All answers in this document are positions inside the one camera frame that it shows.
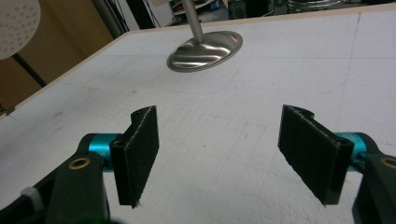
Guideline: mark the white foam mat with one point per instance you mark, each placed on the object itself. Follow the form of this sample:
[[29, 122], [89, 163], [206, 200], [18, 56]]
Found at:
[[218, 93]]

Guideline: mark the perforated wooden skimmer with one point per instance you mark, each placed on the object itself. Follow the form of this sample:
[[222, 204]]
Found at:
[[15, 25]]

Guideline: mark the metal utensil rack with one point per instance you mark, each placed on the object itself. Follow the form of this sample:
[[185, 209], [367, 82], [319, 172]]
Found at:
[[205, 53]]

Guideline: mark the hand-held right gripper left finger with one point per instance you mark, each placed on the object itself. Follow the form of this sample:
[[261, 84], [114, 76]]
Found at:
[[137, 158]]

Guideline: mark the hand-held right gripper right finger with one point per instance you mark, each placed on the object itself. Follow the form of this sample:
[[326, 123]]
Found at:
[[311, 152]]

